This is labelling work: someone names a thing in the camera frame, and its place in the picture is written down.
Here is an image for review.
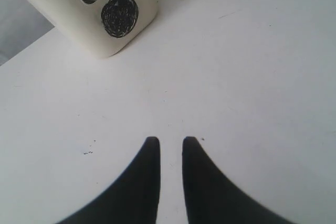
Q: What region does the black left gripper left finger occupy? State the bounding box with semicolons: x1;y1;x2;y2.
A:
61;136;161;223

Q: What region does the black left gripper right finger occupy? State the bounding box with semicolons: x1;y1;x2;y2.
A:
182;136;289;223

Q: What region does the cream bin with circle mark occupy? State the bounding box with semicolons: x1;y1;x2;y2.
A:
28;0;158;58

